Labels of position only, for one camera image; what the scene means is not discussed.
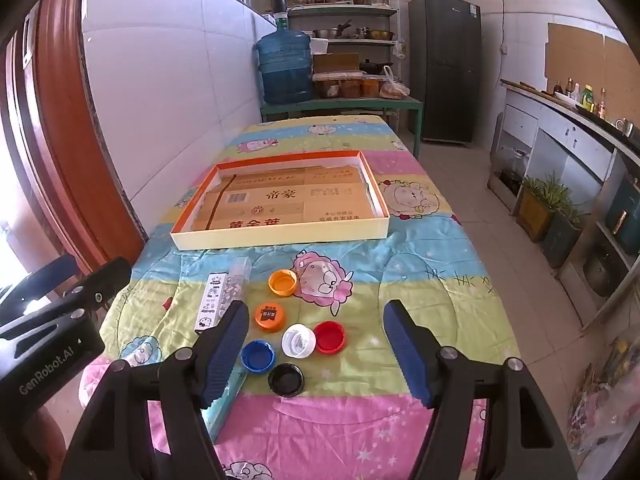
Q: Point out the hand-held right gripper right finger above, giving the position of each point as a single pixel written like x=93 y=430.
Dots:
x=405 y=345

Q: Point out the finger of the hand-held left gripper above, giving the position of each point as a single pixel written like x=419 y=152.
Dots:
x=40 y=277
x=100 y=285

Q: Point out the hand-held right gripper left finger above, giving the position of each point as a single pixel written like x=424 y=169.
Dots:
x=227 y=345

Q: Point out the blue bottle cap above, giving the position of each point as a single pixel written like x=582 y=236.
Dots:
x=257 y=356

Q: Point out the orange labelled bottle cap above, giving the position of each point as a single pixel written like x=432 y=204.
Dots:
x=270 y=316

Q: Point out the teal small box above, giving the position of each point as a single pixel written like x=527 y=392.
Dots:
x=225 y=410

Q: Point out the black bottle cap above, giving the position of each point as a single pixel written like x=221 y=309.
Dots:
x=285 y=380

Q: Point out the white bottle cap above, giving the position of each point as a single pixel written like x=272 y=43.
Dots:
x=298 y=341

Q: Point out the red bottle cap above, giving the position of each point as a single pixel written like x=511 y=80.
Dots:
x=330 y=336

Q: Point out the plain orange bottle cap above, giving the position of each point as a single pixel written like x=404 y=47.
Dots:
x=282 y=282

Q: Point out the shallow orange-rimmed cardboard box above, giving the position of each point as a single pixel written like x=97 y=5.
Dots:
x=280 y=240

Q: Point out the wooden door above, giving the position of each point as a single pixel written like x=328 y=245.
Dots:
x=55 y=135

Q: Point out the tan printed cardboard liner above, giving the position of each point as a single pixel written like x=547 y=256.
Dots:
x=280 y=205

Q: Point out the yellow planter with plant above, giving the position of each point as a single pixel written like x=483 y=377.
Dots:
x=537 y=210

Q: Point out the dark planter with plant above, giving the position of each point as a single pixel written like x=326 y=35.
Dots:
x=562 y=237

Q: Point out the clear plastic bag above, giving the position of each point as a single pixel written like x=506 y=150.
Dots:
x=605 y=400

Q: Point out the grey gas cylinder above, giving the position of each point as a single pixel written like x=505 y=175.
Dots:
x=497 y=137

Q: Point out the green table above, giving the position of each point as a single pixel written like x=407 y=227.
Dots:
x=345 y=104

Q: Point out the grey kitchen counter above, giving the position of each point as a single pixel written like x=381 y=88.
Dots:
x=560 y=145

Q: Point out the plastic bag of food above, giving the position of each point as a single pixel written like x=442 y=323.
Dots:
x=393 y=88

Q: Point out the glass jar of preserves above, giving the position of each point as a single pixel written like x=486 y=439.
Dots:
x=327 y=88
x=370 y=86
x=350 y=87

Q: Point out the dark grey refrigerator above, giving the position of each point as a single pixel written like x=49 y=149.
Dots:
x=445 y=70

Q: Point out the black pan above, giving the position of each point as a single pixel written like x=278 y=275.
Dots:
x=372 y=66

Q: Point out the blue water jug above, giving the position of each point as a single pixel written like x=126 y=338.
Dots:
x=282 y=65

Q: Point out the brown cardboard box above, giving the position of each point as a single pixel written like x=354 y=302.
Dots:
x=336 y=62

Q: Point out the dark glass bottle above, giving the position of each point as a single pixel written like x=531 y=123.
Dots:
x=569 y=88

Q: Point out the green bottle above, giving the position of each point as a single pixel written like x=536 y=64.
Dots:
x=588 y=98

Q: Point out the steel mug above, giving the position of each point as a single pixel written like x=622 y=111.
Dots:
x=623 y=125

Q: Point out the white foam box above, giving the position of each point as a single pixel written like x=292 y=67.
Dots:
x=319 y=46

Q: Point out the brass wok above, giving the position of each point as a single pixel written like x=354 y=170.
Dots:
x=379 y=34

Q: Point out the steel basin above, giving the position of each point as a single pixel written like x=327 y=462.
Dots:
x=327 y=33

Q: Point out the water jug pump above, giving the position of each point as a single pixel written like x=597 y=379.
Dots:
x=280 y=10

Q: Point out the white metal shelf rack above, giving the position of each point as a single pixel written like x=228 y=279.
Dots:
x=340 y=10

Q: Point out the cardboard sheet on wall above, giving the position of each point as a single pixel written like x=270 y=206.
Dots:
x=575 y=60
x=622 y=72

